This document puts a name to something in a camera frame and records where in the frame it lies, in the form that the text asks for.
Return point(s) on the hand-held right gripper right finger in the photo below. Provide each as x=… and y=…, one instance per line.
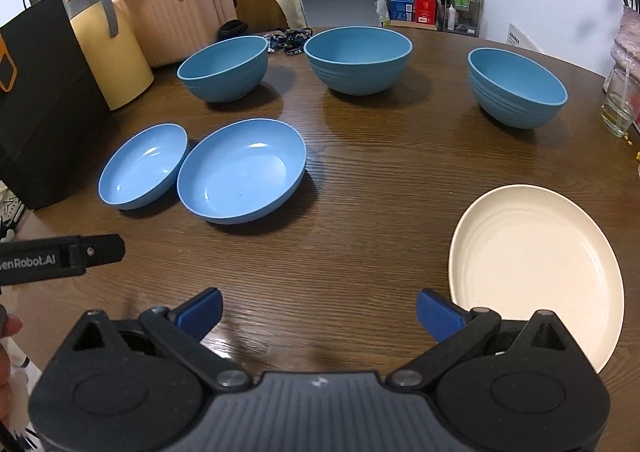
x=439, y=314

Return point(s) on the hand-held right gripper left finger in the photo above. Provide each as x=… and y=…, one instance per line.
x=200, y=313

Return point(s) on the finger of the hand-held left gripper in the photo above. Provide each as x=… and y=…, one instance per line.
x=100, y=252

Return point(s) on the small blue plate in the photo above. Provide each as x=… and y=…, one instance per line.
x=142, y=167

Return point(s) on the cream plate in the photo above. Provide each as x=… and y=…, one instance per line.
x=535, y=257

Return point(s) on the large blue plate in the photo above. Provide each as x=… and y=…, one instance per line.
x=240, y=172

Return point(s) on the smooth blue bowl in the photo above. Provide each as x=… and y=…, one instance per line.
x=220, y=67

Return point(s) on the large ribbed blue bowl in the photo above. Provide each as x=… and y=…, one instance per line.
x=357, y=57

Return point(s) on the person's left hand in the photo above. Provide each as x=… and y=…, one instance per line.
x=12, y=327

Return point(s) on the black paper bag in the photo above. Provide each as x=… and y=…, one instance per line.
x=45, y=107

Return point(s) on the small ribbed blue bowl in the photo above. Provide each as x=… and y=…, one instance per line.
x=515, y=82

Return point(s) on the pink suitcase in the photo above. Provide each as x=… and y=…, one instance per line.
x=190, y=17

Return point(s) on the black cylinder cap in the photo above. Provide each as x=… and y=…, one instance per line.
x=231, y=29

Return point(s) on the clear glass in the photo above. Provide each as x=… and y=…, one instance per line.
x=617, y=107

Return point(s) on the white board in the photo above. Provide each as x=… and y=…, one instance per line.
x=522, y=38

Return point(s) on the brown chair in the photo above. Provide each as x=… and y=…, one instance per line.
x=255, y=7

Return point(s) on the white bottle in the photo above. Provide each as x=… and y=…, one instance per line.
x=451, y=17

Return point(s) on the metal storage rack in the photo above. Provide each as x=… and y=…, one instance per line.
x=467, y=12

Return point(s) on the blue box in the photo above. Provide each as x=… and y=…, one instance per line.
x=401, y=6

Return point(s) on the red box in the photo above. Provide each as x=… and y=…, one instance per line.
x=425, y=2

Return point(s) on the pink vase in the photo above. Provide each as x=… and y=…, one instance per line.
x=627, y=42

